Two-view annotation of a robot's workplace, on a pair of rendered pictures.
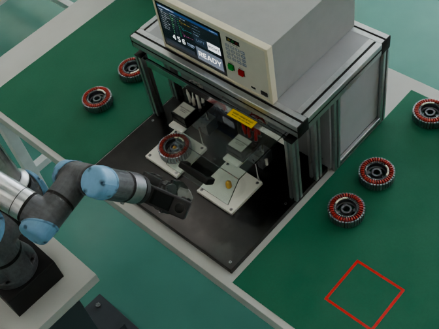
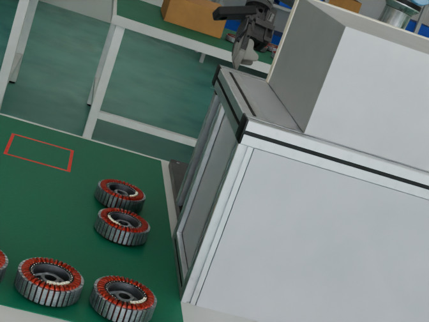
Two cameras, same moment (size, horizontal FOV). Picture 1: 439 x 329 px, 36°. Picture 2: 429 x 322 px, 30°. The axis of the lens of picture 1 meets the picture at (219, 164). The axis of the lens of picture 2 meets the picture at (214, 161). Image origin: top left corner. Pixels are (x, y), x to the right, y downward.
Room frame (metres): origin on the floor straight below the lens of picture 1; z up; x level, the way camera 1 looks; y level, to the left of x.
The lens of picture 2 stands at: (2.00, -1.81, 1.42)
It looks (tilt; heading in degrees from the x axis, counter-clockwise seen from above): 16 degrees down; 115
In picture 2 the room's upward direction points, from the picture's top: 20 degrees clockwise
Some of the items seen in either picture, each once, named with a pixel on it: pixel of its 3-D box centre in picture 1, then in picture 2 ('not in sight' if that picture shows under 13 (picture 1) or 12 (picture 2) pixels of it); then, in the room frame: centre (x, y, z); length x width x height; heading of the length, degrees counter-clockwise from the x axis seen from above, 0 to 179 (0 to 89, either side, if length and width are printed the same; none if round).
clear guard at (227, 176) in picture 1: (232, 141); not in sight; (1.26, -0.05, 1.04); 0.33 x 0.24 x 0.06; 128
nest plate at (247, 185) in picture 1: (229, 187); not in sight; (1.30, -0.02, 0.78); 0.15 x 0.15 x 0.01; 38
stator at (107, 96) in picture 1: (97, 99); not in sight; (1.84, 0.38, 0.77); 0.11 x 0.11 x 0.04
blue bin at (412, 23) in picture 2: not in sight; (406, 32); (-0.37, 6.60, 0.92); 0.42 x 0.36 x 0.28; 127
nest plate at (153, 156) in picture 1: (176, 153); not in sight; (1.49, 0.13, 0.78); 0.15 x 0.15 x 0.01; 38
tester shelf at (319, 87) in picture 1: (255, 40); (380, 145); (1.59, -0.19, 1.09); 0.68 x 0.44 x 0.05; 38
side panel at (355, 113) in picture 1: (357, 109); (208, 198); (1.38, -0.46, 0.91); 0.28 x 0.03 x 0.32; 128
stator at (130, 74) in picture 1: (132, 69); not in sight; (1.95, 0.24, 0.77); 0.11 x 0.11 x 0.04
